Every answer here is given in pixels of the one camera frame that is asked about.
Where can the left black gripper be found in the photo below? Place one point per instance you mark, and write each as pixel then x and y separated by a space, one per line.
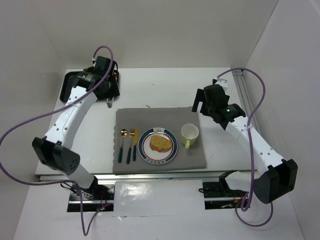
pixel 110 92

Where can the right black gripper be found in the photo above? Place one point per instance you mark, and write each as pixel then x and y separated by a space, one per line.
pixel 200 100

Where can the silver metal tongs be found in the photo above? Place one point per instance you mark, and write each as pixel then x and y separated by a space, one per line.
pixel 109 102

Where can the toasted bread slice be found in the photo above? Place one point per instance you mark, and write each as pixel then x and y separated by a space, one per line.
pixel 160 144

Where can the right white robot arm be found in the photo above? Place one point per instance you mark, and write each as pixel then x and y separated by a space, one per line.
pixel 275 177

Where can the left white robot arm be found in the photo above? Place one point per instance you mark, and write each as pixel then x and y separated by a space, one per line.
pixel 82 89

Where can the black baking tray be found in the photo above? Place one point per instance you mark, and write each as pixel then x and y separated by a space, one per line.
pixel 67 86

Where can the light green mug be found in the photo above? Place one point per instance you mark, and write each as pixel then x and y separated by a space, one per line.
pixel 189 135

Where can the grey cloth placemat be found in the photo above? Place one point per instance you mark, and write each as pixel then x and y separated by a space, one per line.
pixel 145 119

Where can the white plate teal rim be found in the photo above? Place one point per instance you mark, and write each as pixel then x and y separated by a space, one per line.
pixel 154 157

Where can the aluminium rail right side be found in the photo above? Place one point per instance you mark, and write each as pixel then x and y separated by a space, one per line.
pixel 243 92

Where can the aluminium rail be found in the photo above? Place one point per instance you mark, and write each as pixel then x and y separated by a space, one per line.
pixel 243 92
pixel 160 176

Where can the gold spoon green handle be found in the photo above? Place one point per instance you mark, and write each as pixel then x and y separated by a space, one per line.
pixel 123 134

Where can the gold fork green handle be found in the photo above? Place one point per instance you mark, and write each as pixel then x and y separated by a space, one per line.
pixel 131 136

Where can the gold knife green handle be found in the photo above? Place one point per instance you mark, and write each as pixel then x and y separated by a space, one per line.
pixel 136 139

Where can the aluminium rail front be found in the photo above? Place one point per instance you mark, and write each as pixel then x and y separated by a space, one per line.
pixel 160 176

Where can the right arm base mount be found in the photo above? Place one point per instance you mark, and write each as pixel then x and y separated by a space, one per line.
pixel 217 195

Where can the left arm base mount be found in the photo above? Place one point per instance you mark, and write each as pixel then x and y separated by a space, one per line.
pixel 104 201

